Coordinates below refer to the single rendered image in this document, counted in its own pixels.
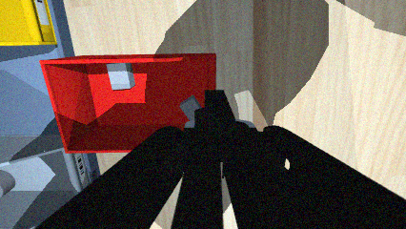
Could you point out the yellow open bin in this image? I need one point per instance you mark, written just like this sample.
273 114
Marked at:
13 28

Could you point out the grey open bin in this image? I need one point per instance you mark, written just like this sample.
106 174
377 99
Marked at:
42 182

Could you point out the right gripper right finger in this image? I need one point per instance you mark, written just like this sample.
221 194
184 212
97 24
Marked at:
319 190

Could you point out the red bin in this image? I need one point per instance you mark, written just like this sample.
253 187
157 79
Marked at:
94 118

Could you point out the dark grey metal shelf frame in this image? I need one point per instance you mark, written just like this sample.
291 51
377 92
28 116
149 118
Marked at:
25 105

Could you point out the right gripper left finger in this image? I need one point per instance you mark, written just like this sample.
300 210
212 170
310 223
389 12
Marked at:
131 194

